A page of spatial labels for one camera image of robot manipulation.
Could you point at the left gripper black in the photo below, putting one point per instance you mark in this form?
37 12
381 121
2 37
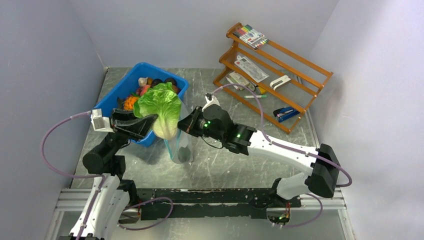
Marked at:
127 121

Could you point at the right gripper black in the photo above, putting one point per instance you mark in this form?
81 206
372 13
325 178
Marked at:
188 124

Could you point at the clear zip top bag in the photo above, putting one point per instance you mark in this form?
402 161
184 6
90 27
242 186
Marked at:
180 145

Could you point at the green napa cabbage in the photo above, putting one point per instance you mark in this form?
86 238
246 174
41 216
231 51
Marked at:
166 104

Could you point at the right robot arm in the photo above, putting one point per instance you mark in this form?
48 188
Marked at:
318 167

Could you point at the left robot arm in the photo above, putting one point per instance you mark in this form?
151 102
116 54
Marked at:
110 194

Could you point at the orange carrot flower toy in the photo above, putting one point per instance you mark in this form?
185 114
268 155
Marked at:
129 102

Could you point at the pink peach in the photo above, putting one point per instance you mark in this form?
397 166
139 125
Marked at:
144 89

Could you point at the blue plastic bin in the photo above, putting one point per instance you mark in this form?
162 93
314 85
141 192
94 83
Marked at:
123 89

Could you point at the dark plum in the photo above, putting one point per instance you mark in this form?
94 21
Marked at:
171 80

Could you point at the garlic bulb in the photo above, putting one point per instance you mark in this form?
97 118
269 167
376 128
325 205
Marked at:
142 81

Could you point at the dark mangosteen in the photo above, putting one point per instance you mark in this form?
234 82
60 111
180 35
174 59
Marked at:
155 82

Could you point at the green white box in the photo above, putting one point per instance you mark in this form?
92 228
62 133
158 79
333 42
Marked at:
238 79

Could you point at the green capped white marker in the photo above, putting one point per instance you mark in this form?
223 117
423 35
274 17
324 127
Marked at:
255 96

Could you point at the packaged item in blister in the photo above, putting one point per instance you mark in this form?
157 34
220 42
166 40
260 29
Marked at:
250 68

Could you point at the blue stapler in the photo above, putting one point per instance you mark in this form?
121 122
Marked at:
285 113

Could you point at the orange wooden shelf rack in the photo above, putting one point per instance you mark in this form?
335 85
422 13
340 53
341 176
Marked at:
307 79

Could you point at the white stapler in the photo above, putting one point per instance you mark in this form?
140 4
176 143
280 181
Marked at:
279 82

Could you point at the pack of coloured markers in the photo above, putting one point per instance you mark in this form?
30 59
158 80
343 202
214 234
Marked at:
252 37

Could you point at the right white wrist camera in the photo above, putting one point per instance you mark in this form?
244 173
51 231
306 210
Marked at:
210 100

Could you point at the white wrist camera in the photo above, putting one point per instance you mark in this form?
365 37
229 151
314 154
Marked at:
99 122
210 100

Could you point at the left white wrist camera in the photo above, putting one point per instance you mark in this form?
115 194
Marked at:
99 122

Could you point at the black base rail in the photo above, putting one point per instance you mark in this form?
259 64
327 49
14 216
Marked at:
213 203

